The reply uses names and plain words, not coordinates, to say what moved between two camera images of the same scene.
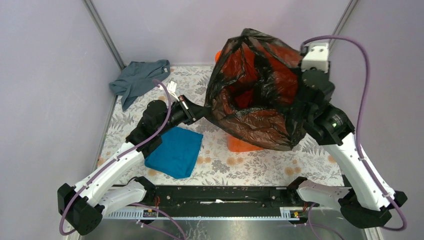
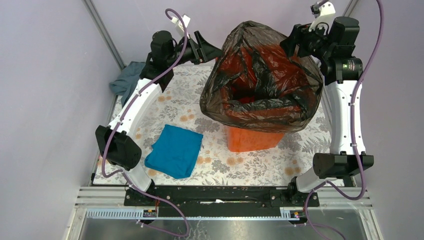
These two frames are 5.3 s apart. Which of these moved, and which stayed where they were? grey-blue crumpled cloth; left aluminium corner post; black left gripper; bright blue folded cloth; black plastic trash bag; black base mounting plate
Moved: black plastic trash bag; black left gripper
Stayed: grey-blue crumpled cloth; bright blue folded cloth; left aluminium corner post; black base mounting plate
